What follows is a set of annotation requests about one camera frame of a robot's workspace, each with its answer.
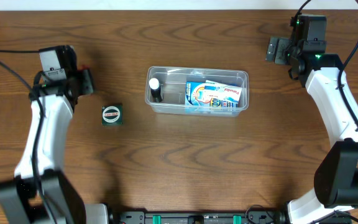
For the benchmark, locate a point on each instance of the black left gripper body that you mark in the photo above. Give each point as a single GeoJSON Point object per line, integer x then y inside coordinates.
{"type": "Point", "coordinates": [86, 81]}

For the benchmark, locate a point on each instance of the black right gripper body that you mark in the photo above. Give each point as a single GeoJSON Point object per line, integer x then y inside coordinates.
{"type": "Point", "coordinates": [276, 50]}

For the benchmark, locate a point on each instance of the green Zam-Buk tin box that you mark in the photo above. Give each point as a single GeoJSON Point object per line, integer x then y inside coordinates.
{"type": "Point", "coordinates": [112, 115]}

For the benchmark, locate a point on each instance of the white blue Panadol box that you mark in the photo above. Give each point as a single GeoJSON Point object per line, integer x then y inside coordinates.
{"type": "Point", "coordinates": [222, 91]}

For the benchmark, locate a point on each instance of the black bottle white cap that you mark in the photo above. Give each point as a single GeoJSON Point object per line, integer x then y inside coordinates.
{"type": "Point", "coordinates": [155, 89]}

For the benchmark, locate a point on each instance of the blue Kool Fever box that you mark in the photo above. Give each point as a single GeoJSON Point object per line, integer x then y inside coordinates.
{"type": "Point", "coordinates": [195, 97]}

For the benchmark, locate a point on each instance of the red Panadol ActiFast box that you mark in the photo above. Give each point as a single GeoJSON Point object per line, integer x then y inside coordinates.
{"type": "Point", "coordinates": [84, 67]}

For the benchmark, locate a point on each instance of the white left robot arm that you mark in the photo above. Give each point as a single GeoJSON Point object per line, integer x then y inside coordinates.
{"type": "Point", "coordinates": [39, 191]}

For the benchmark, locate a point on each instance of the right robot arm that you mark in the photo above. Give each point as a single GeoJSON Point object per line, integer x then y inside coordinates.
{"type": "Point", "coordinates": [335, 190]}

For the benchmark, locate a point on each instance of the clear plastic container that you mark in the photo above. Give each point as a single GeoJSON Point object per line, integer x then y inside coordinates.
{"type": "Point", "coordinates": [173, 81]}

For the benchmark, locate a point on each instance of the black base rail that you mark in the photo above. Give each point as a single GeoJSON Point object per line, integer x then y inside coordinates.
{"type": "Point", "coordinates": [253, 215]}

